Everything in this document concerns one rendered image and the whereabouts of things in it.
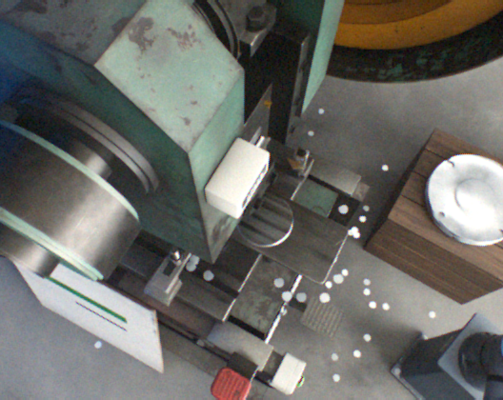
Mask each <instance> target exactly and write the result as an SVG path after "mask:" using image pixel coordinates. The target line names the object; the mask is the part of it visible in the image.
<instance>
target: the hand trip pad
mask: <svg viewBox="0 0 503 400"><path fill-rule="evenodd" d="M250 386H251V384H250V379H247V378H246V377H244V376H242V374H240V373H238V372H237V371H234V370H232V369H230V368H228V367H224V368H222V369H220V371H219V372H218V373H217V375H216V376H215V378H214V379H213V381H212V385H211V394H212V395H213V396H214V397H215V398H217V399H219V400H245V398H246V396H247V395H248V393H249V391H250Z"/></svg>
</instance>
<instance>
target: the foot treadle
mask: <svg viewBox="0 0 503 400"><path fill-rule="evenodd" d="M288 305H290V306H291V307H293V308H294V309H296V310H300V311H301V312H303V315H302V317H301V318H300V323H301V324H302V325H304V326H307V327H308V328H310V329H312V330H314V331H315V332H317V333H319V334H322V335H323V336H325V337H327V338H329V339H330V340H333V339H334V337H335V335H336V333H337V331H338V329H339V327H340V325H341V323H342V321H343V320H344V316H345V312H344V311H343V310H340V309H338V308H337V307H335V306H334V305H331V304H329V303H327V302H326V303H322V302H321V299H320V298H319V297H317V296H313V297H312V298H311V300H310V302H309V304H305V303H303V302H299V301H298V299H297V298H295V297H293V296H292V299H291V300H290V302H289V304H288Z"/></svg>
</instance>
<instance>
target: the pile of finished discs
mask: <svg viewBox="0 0 503 400"><path fill-rule="evenodd" d="M425 205H426V207H427V210H428V213H429V214H430V216H431V218H432V219H433V221H434V223H435V224H436V225H437V226H438V227H439V228H440V229H442V231H443V232H445V233H446V234H448V235H449V236H450V237H451V238H453V237H454V238H455V240H457V241H459V242H464V243H467V244H472V245H488V244H492V243H497V242H499V241H500V240H502V239H503V167H502V166H500V164H498V163H496V162H495V161H492V160H490V159H488V158H485V157H483V156H479V155H474V154H462V155H458V156H455V157H452V158H451V159H450V160H448V161H443V162H442V163H441V164H440V165H439V166H438V167H437V168H436V169H434V170H433V173H432V175H431V176H430V177H429V179H428V181H427V183H426V186H425Z"/></svg>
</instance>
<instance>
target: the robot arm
mask: <svg viewBox="0 0 503 400"><path fill-rule="evenodd" d="M457 359H458V365H459V368H460V371H461V372H462V374H463V376H464V377H465V379H466V381H467V382H468V383H469V384H470V385H471V386H472V387H474V389H475V390H480V391H482V392H484V393H483V400H503V334H502V335H498V334H496V333H492V332H479V333H477V334H475V333H473V334H471V335H470V336H469V337H467V338H466V339H465V340H464V341H463V343H462V345H461V346H460V349H459V351H458V356H457Z"/></svg>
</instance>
